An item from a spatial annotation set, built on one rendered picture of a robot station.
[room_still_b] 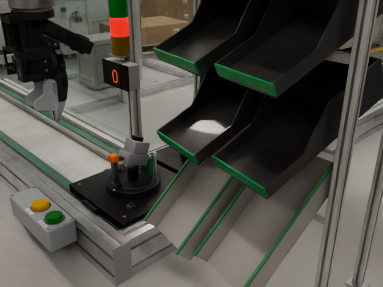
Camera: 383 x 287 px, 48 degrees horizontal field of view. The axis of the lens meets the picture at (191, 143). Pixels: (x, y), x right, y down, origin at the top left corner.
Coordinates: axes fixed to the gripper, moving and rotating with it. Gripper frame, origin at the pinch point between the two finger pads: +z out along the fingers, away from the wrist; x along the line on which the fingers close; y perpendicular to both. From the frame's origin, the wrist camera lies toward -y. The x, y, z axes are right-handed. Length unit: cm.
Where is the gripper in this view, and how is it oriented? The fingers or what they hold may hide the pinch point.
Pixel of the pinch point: (58, 114)
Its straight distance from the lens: 88.4
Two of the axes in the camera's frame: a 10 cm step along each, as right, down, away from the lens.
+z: 0.0, 9.1, 4.2
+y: -7.3, 2.9, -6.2
